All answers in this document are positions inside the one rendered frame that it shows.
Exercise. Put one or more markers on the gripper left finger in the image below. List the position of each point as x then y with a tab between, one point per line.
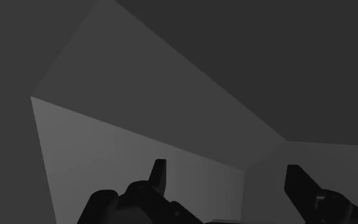
141	198

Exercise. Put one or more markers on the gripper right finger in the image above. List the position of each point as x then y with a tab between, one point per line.
309	192

